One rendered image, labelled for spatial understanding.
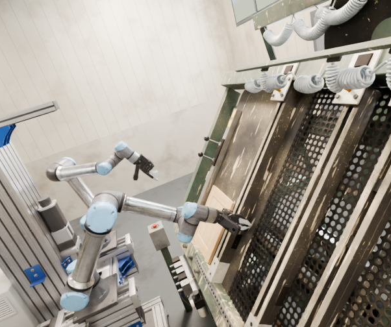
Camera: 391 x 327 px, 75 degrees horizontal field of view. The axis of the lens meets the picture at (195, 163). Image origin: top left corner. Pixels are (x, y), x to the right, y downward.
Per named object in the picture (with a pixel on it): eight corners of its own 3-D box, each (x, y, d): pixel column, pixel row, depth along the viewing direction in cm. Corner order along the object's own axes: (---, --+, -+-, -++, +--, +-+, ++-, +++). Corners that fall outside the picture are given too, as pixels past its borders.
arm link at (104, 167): (34, 171, 159) (104, 160, 149) (45, 165, 169) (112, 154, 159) (41, 188, 163) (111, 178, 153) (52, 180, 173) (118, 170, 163)
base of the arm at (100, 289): (80, 313, 128) (71, 298, 124) (83, 290, 142) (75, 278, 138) (109, 299, 131) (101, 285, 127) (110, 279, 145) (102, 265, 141)
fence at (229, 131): (191, 231, 192) (186, 230, 191) (238, 110, 178) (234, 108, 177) (193, 234, 188) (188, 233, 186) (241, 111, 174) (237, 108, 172)
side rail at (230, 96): (189, 217, 217) (177, 215, 213) (237, 93, 201) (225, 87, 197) (191, 220, 212) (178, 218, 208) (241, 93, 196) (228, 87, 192)
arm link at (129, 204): (92, 202, 126) (184, 222, 140) (88, 212, 116) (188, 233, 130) (99, 180, 124) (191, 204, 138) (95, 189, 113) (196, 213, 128)
